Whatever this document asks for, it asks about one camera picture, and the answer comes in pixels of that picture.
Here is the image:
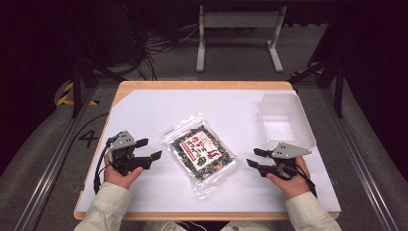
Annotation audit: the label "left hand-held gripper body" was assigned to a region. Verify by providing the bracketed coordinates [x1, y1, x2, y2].
[108, 130, 152, 176]

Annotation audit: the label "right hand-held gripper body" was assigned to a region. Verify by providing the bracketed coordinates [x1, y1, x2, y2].
[258, 141, 313, 181]

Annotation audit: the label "clear plastic container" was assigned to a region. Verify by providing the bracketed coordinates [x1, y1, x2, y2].
[257, 92, 318, 151]

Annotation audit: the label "clear bag of dried seaweed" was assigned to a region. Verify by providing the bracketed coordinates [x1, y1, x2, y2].
[159, 112, 241, 200]

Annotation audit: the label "person's right hand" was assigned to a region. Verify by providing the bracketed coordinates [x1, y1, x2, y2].
[266, 156, 314, 200]

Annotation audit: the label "person's left hand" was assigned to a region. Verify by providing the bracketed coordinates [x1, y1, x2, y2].
[103, 154, 144, 191]

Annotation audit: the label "white paper sheet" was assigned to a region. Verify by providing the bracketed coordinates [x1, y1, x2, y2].
[76, 89, 342, 214]

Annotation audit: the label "black metal stand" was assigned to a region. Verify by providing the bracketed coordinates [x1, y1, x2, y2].
[68, 57, 127, 120]
[288, 58, 346, 118]

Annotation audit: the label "white metal stand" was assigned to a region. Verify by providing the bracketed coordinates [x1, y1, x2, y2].
[195, 5, 288, 74]

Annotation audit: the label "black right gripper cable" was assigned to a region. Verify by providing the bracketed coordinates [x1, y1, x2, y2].
[282, 163, 319, 198]

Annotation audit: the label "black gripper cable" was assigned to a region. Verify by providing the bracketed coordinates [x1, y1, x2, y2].
[92, 137, 114, 195]
[282, 163, 319, 198]

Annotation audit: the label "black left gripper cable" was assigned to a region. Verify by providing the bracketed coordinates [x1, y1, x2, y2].
[92, 137, 114, 195]

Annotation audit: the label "aluminium floor rail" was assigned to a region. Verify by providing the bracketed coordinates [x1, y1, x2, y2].
[319, 87, 399, 231]
[13, 86, 98, 231]

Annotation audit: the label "bundle of black cables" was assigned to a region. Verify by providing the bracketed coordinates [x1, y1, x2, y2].
[123, 6, 200, 81]

